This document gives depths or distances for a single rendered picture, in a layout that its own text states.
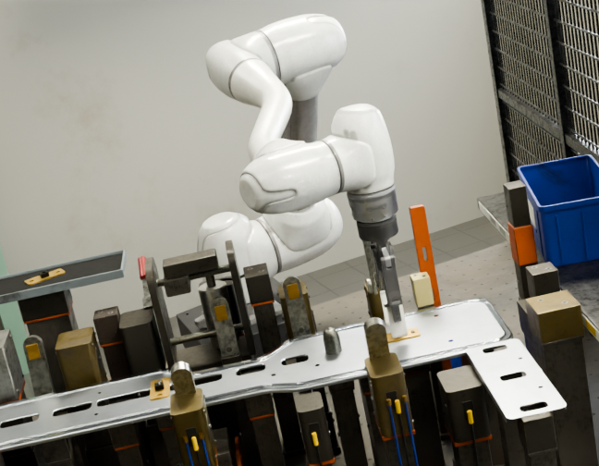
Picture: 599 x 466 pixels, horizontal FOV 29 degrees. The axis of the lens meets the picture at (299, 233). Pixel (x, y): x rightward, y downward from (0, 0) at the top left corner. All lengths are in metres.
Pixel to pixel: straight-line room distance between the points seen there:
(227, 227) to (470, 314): 0.85
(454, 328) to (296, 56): 0.72
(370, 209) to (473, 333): 0.31
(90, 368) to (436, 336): 0.69
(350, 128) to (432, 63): 3.64
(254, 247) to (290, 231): 0.10
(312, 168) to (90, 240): 3.30
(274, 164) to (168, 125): 3.24
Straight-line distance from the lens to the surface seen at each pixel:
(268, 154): 2.04
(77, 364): 2.36
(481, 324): 2.24
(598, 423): 2.48
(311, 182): 2.02
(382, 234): 2.13
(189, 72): 5.24
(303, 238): 2.97
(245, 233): 2.93
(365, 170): 2.07
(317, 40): 2.60
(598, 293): 2.24
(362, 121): 2.07
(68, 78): 5.12
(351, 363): 2.17
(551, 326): 2.12
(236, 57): 2.51
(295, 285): 2.34
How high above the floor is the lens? 1.91
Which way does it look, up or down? 18 degrees down
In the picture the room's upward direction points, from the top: 12 degrees counter-clockwise
